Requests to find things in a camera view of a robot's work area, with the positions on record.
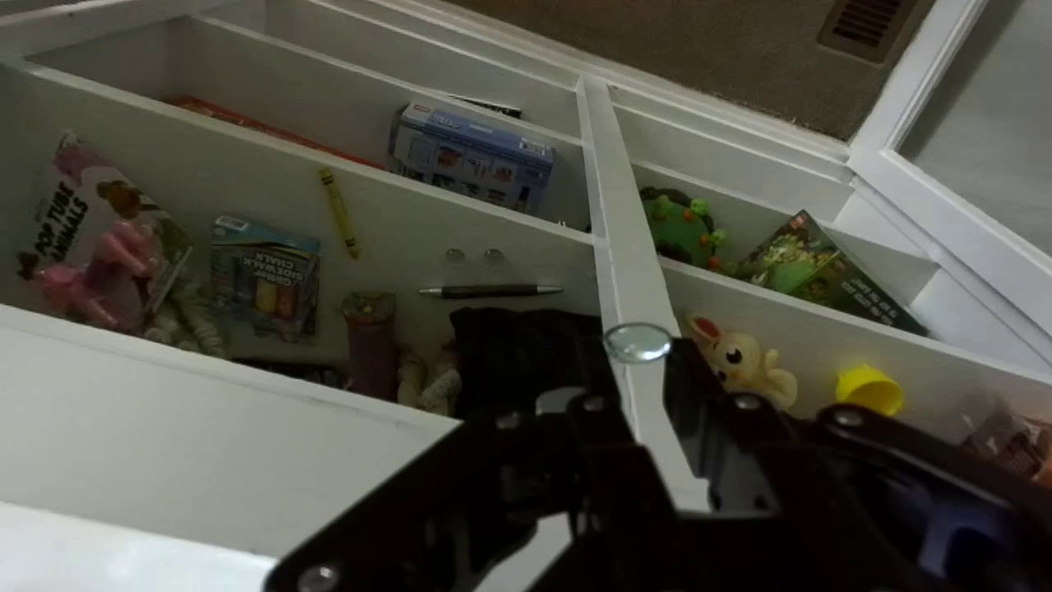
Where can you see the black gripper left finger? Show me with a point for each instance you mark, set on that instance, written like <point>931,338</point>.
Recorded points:
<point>495,495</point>

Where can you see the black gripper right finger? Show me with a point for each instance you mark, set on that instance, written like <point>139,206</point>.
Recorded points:
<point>791,473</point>

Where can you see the yellow plush bunny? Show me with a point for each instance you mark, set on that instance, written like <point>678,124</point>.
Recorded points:
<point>751,362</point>

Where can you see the yellow cup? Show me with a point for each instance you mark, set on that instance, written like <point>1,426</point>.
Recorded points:
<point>874,389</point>

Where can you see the black silver pen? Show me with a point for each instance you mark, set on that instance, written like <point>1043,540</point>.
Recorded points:
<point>495,292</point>

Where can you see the clear plastic container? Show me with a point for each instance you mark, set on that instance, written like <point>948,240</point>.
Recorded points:
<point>1007,439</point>

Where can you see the green plush toy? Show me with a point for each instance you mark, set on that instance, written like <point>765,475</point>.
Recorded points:
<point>682,229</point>

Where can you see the white glass cabinet door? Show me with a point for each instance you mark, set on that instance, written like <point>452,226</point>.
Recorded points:
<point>943,232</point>

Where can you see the blue card pack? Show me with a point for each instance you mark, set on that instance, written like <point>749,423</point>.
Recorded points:
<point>265,280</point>

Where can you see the yellow green crayon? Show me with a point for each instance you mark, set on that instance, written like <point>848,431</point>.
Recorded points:
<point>339,215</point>

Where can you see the white wooden shelf cabinet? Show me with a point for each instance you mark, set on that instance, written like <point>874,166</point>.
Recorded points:
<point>165,439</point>

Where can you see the blue game box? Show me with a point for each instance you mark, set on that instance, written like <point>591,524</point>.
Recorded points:
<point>473,158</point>

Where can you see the brown floor vent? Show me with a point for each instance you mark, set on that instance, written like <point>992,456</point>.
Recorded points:
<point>867,20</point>

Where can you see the pink packaged doll toy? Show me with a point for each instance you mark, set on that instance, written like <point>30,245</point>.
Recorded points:
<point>100,240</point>

